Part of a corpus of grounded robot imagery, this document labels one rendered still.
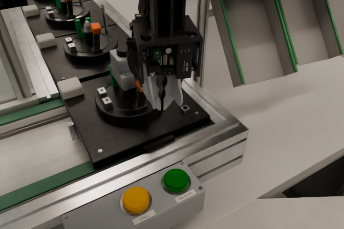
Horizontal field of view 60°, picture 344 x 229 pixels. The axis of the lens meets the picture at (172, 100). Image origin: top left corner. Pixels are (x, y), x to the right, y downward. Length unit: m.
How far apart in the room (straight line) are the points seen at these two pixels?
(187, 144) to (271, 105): 0.34
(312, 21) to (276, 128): 0.27
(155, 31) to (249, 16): 0.42
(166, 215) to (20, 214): 0.21
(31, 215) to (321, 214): 0.49
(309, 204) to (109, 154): 0.38
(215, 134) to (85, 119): 0.25
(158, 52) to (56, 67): 0.48
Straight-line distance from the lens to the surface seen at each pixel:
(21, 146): 0.67
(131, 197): 0.46
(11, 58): 0.67
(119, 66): 0.54
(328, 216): 0.64
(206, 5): 0.66
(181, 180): 0.48
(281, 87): 0.90
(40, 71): 0.80
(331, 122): 0.83
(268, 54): 0.70
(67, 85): 0.67
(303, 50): 0.78
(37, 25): 1.03
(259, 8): 0.72
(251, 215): 0.59
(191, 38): 0.33
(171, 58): 0.35
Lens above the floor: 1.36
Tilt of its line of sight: 39 degrees down
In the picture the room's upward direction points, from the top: straight up
